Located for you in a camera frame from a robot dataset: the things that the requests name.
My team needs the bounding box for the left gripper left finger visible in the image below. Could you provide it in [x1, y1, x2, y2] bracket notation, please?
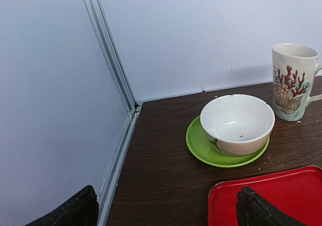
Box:
[28, 185, 99, 225]

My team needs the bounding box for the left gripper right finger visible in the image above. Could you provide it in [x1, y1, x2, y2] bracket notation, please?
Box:
[236, 186, 304, 225]

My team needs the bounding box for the red tin lid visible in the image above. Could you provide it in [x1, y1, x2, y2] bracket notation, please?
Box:
[208, 166, 321, 225]

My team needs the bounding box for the white bowl on saucer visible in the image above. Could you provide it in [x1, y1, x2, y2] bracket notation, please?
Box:
[200, 94, 275, 157]

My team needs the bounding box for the green saucer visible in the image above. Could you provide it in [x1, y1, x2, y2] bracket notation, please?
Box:
[186, 116, 269, 168]

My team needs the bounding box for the tall white patterned mug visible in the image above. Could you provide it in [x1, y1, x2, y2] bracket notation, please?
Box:
[272, 43, 321, 121]

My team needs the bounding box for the left aluminium frame post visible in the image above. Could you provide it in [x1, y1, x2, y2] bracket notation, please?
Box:
[84, 0, 141, 225]

